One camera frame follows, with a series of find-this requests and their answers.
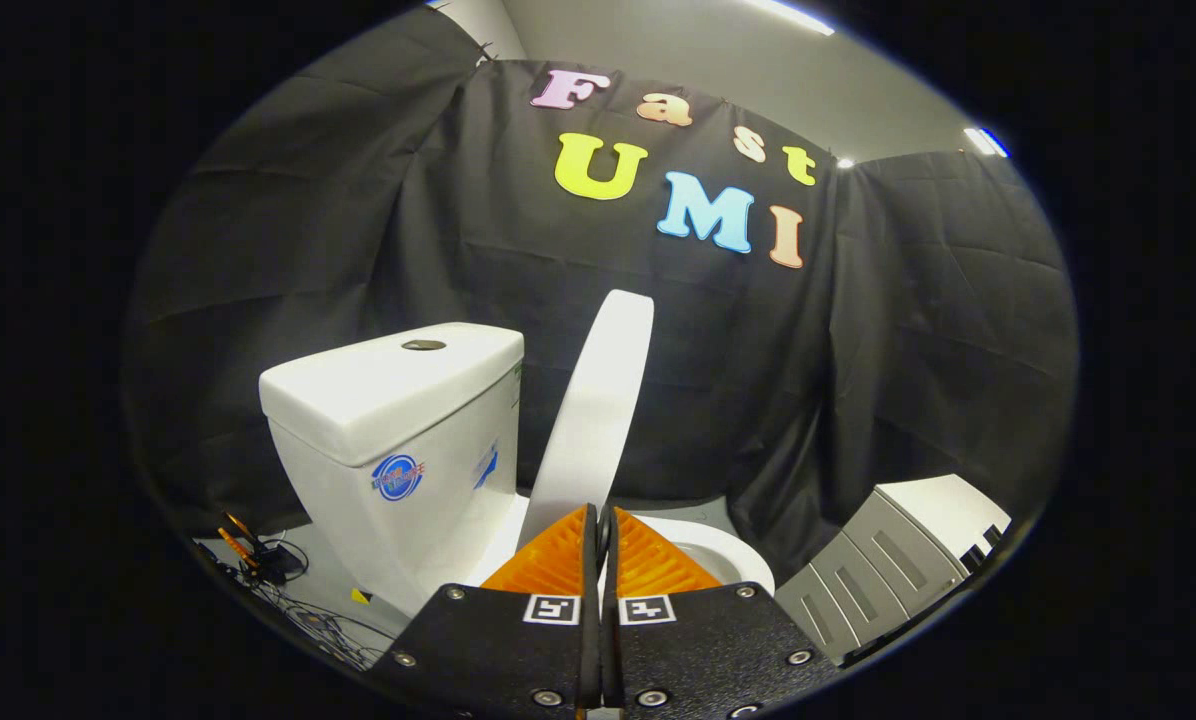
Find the white ceramic toilet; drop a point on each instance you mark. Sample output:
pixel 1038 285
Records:
pixel 398 400

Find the white toilet lid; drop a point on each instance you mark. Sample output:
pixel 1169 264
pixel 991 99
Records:
pixel 598 410

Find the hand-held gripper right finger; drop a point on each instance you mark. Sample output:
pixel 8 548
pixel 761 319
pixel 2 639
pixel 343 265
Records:
pixel 703 655

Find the orange black tool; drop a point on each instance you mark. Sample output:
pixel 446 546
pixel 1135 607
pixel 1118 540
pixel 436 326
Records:
pixel 240 540

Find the grey cabinet with white top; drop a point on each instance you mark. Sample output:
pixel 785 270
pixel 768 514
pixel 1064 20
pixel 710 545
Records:
pixel 888 560

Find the black backdrop cloth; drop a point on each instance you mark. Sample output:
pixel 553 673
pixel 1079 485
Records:
pixel 758 350

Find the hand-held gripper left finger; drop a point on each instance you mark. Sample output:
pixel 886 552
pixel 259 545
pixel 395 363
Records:
pixel 503 655

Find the small ceiling light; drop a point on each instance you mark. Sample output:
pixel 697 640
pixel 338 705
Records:
pixel 986 142

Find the round metal flush button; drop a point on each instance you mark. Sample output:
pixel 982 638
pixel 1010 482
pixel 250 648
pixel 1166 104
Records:
pixel 424 345

